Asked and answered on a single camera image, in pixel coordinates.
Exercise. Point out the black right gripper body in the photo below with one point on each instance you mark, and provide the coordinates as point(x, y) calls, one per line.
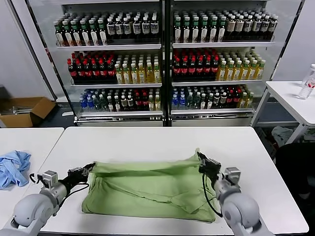
point(209, 168)

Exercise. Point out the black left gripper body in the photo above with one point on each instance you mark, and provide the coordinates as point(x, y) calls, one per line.
point(76, 175)

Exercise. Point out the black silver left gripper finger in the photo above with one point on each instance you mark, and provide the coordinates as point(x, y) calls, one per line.
point(87, 173)
point(88, 166)

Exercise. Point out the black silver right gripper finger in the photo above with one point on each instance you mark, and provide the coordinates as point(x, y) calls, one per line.
point(201, 163)
point(201, 155)

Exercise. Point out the green t-shirt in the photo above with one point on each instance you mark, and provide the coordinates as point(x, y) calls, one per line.
point(147, 191)

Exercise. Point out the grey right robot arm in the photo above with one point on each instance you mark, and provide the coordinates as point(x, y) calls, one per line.
point(238, 211)

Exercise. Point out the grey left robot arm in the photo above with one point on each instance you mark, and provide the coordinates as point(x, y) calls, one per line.
point(32, 211)

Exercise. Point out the grey white clothes pile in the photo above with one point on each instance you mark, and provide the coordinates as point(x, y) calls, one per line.
point(281, 135)

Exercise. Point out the greenish clothes heap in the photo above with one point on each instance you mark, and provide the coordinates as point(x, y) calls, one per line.
point(308, 135)

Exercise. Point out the glass beverage cooler cabinet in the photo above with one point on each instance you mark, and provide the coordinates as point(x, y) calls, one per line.
point(110, 121)
point(209, 121)

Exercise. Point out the white cooler shelf board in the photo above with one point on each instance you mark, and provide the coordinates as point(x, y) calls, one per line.
point(115, 85)
point(221, 44)
point(216, 82)
point(120, 113)
point(211, 111)
point(110, 46)

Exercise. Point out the small pale green drink bottle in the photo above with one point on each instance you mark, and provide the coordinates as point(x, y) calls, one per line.
point(210, 102)
point(203, 102)

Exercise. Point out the small clear green water bottle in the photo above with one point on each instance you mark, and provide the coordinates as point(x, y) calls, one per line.
point(97, 103)
point(196, 101)
point(103, 103)
point(189, 101)

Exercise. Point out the small blue drink bottle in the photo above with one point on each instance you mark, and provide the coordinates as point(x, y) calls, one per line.
point(82, 104)
point(175, 103)
point(89, 103)
point(182, 103)

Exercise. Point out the flat white floor object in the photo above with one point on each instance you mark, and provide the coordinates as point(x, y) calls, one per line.
point(67, 113)

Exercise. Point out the small dark tea bottle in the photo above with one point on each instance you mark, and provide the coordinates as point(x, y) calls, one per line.
point(123, 103)
point(216, 100)
point(223, 100)
point(110, 104)
point(130, 103)
point(116, 104)

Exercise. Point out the small cola bottle red cap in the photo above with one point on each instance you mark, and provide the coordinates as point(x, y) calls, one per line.
point(137, 103)
point(236, 99)
point(144, 103)
point(230, 99)

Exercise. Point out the crumpled light blue garment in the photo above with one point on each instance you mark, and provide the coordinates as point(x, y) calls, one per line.
point(13, 169)

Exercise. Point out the small yellow drink bottle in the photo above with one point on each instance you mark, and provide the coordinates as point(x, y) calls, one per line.
point(150, 104)
point(243, 101)
point(249, 100)
point(157, 104)

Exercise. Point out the open cardboard box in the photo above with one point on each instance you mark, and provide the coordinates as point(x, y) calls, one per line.
point(19, 120)

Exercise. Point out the black chair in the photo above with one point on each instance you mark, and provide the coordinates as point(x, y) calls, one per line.
point(292, 167)

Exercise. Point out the yellow drink bottle green label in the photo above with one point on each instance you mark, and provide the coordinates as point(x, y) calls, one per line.
point(238, 71)
point(126, 74)
point(245, 71)
point(253, 70)
point(118, 74)
point(141, 74)
point(156, 73)
point(230, 71)
point(261, 70)
point(149, 74)
point(133, 74)
point(222, 71)

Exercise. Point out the grey bars bundle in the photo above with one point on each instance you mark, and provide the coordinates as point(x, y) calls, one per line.
point(17, 109)

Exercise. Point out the white side table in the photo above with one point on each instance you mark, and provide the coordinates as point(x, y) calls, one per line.
point(283, 91)

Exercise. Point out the clear plastic water bottle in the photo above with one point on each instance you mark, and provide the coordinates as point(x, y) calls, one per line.
point(306, 89)

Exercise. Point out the dark tea bottle green cap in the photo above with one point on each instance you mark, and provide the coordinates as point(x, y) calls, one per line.
point(59, 34)
point(102, 32)
point(93, 32)
point(204, 30)
point(177, 30)
point(68, 34)
point(186, 30)
point(195, 30)
point(213, 30)
point(222, 30)
point(85, 33)
point(76, 33)

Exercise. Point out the dark bottle tan label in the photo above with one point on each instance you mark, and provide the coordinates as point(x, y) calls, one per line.
point(238, 26)
point(230, 26)

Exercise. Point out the dark bottle blue white label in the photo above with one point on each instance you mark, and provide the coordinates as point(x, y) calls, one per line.
point(136, 26)
point(264, 25)
point(110, 27)
point(256, 26)
point(273, 25)
point(248, 26)
point(153, 26)
point(118, 27)
point(145, 26)
point(126, 27)

